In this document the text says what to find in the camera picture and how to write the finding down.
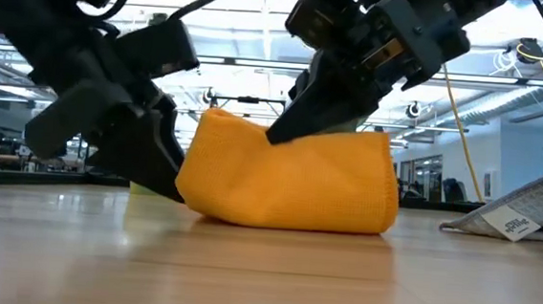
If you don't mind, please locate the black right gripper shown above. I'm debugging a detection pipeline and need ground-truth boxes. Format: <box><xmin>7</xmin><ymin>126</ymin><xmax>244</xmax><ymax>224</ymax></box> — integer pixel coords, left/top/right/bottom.
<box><xmin>264</xmin><ymin>0</ymin><xmax>475</xmax><ymax>160</ymax></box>

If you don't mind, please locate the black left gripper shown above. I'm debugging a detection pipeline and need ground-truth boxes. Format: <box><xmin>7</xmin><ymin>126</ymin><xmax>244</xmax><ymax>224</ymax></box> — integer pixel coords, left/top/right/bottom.
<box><xmin>19</xmin><ymin>73</ymin><xmax>194</xmax><ymax>204</ymax></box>

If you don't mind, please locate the yellow translucent plastic bin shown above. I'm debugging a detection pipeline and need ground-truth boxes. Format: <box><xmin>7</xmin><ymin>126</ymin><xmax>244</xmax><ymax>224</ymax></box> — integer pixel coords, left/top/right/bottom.
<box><xmin>128</xmin><ymin>182</ymin><xmax>161</xmax><ymax>197</ymax></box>

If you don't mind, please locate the orange microfiber towel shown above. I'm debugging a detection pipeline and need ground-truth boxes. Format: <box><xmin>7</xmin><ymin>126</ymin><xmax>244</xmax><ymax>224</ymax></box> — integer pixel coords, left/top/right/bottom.
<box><xmin>172</xmin><ymin>105</ymin><xmax>406</xmax><ymax>238</ymax></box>

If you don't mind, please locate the grey microfiber towel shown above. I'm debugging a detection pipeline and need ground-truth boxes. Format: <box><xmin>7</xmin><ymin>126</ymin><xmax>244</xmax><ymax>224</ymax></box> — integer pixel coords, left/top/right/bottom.
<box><xmin>438</xmin><ymin>164</ymin><xmax>543</xmax><ymax>256</ymax></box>

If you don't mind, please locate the black background rig frame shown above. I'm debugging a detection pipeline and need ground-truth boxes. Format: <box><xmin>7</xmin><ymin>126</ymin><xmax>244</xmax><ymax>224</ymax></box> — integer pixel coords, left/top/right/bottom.
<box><xmin>208</xmin><ymin>93</ymin><xmax>289</xmax><ymax>121</ymax></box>

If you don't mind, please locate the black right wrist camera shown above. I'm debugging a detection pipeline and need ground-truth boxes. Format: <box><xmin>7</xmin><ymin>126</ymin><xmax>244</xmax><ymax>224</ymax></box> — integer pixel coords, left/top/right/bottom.
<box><xmin>283</xmin><ymin>0</ymin><xmax>364</xmax><ymax>54</ymax></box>

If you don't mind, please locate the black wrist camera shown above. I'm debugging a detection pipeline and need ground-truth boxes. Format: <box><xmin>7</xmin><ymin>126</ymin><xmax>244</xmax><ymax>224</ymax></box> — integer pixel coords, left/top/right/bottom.
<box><xmin>283</xmin><ymin>0</ymin><xmax>364</xmax><ymax>54</ymax></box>
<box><xmin>112</xmin><ymin>13</ymin><xmax>204</xmax><ymax>85</ymax></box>

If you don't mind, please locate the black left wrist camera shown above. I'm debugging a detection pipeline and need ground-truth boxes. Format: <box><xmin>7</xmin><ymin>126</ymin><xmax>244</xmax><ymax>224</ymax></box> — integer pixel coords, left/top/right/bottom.
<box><xmin>112</xmin><ymin>13</ymin><xmax>204</xmax><ymax>85</ymax></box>

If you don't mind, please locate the yellow cable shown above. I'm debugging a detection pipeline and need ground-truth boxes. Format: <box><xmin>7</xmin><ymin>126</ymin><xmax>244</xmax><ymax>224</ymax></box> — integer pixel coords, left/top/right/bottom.
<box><xmin>433</xmin><ymin>62</ymin><xmax>494</xmax><ymax>205</ymax></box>

